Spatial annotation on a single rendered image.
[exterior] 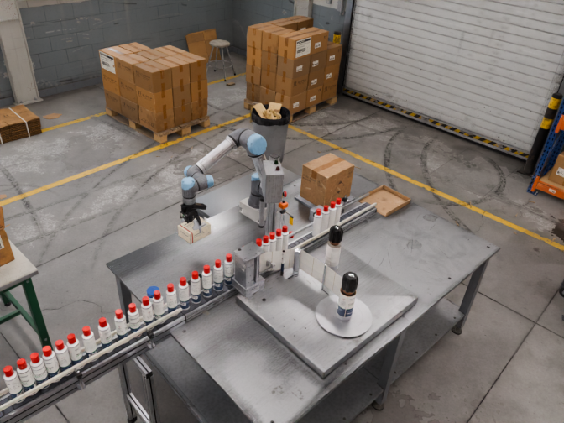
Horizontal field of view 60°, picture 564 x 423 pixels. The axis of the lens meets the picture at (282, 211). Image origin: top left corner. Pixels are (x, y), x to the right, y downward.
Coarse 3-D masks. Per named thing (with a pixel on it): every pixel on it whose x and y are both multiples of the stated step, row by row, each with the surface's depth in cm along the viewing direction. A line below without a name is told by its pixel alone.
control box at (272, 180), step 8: (264, 160) 282; (264, 168) 275; (272, 168) 275; (280, 168) 276; (264, 176) 275; (272, 176) 270; (280, 176) 271; (264, 184) 276; (272, 184) 273; (280, 184) 274; (264, 192) 277; (272, 192) 276; (280, 192) 277; (264, 200) 279; (272, 200) 279; (280, 200) 280
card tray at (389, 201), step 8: (368, 192) 376; (376, 192) 383; (384, 192) 384; (392, 192) 383; (360, 200) 372; (368, 200) 374; (376, 200) 374; (384, 200) 375; (392, 200) 376; (400, 200) 376; (408, 200) 370; (384, 208) 365; (392, 208) 366; (384, 216) 357
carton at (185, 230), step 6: (186, 222) 303; (192, 222) 303; (204, 222) 304; (180, 228) 299; (186, 228) 298; (204, 228) 301; (210, 228) 305; (180, 234) 301; (186, 234) 296; (192, 234) 295; (198, 234) 299; (204, 234) 303; (186, 240) 299; (192, 240) 297
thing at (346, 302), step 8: (352, 272) 252; (344, 280) 249; (352, 280) 248; (344, 288) 252; (352, 288) 250; (344, 296) 253; (352, 296) 253; (344, 304) 256; (352, 304) 257; (336, 312) 266; (344, 312) 259; (344, 320) 262
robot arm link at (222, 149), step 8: (240, 128) 302; (248, 128) 302; (232, 136) 301; (224, 144) 300; (232, 144) 302; (216, 152) 299; (224, 152) 300; (200, 160) 298; (208, 160) 297; (216, 160) 299; (192, 168) 296; (200, 168) 295; (208, 168) 299
